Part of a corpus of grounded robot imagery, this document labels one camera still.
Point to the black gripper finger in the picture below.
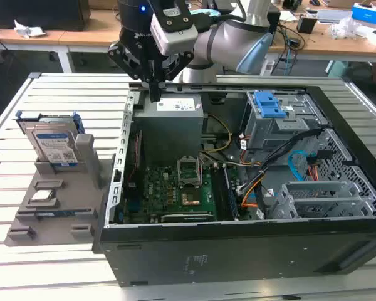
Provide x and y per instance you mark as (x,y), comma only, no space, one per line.
(128,62)
(178,67)

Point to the hard disk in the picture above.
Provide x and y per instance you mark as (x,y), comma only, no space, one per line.
(54,144)

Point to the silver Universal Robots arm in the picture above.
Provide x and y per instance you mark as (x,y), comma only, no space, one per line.
(225,40)

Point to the metal disk bay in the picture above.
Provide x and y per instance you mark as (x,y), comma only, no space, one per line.
(316,200)

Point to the brown cardboard box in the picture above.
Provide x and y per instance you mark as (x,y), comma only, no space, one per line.
(103,3)

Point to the wooden desk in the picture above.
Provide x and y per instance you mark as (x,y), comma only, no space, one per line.
(91,36)

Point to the grey power supply unit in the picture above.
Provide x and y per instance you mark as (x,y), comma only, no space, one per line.
(169,131)

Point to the white power strip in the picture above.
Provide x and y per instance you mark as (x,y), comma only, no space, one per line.
(267,67)

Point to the blue plastic drive latch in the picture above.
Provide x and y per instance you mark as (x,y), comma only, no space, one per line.
(268,105)

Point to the large black box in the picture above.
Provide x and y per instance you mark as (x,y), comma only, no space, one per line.
(34,15)

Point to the thin locking lever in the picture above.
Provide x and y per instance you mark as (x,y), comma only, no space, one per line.
(201,169)

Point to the crumpled white paper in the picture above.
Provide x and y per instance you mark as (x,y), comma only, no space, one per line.
(28,29)

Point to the black computer tower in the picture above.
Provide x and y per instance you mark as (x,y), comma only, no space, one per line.
(274,20)

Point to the metal drive cage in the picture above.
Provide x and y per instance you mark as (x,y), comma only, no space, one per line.
(269,131)

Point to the green motherboard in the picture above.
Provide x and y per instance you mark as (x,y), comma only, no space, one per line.
(163,191)

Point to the black RAM slot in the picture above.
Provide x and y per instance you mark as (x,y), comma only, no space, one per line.
(215,191)
(223,191)

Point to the CPU socket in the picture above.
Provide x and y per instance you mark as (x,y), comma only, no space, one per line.
(189,199)

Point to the small black box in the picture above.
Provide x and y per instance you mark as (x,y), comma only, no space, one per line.
(307,25)

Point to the installed RAM stick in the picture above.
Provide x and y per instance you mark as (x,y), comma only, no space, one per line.
(232,194)

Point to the grey parts rack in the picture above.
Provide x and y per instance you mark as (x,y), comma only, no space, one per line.
(72,194)

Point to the black graphics card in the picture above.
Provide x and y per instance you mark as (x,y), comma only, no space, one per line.
(188,218)

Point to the silver CPU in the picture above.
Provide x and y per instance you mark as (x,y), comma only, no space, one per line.
(43,196)

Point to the pale green bin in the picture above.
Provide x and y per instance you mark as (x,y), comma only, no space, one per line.
(338,69)

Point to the clear plastic bags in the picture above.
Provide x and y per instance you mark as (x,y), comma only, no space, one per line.
(344,28)

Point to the black PC case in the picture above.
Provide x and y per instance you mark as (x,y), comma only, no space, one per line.
(238,251)

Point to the blue cardboard box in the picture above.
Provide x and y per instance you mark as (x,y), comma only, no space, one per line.
(369,14)

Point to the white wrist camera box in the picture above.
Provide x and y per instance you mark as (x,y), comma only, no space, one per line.
(175,31)

